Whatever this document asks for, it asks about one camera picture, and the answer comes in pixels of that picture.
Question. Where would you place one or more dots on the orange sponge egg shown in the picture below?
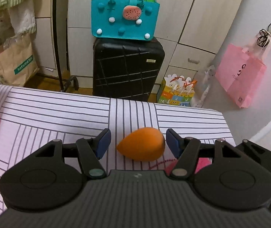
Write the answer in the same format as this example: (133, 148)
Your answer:
(145, 145)

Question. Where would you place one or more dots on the pink fluffy puff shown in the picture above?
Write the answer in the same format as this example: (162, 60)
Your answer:
(184, 166)

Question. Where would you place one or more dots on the black clothes rack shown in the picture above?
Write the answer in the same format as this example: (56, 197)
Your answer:
(59, 15)

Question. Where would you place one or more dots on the teal felt handbag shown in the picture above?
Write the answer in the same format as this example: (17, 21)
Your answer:
(124, 19)

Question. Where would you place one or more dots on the beige wardrobe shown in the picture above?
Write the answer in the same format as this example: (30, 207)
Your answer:
(191, 32)

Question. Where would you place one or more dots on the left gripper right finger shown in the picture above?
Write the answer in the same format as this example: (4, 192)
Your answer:
(181, 146)

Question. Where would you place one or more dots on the striped pink bed sheet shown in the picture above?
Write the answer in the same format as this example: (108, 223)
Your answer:
(30, 118)

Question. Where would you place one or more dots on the pink paper bag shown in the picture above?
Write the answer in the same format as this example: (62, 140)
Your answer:
(242, 69)

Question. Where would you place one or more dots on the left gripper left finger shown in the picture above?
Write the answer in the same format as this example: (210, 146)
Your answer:
(91, 151)

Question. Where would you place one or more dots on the brown paper bag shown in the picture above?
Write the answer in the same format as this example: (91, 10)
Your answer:
(17, 61)

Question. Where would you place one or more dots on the black suitcase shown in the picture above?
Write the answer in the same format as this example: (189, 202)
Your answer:
(126, 69)

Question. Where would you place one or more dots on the colourful gift bag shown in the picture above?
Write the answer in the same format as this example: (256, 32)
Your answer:
(176, 90)

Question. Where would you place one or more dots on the clear plastic bag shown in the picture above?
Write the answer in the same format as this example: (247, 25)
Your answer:
(201, 88)

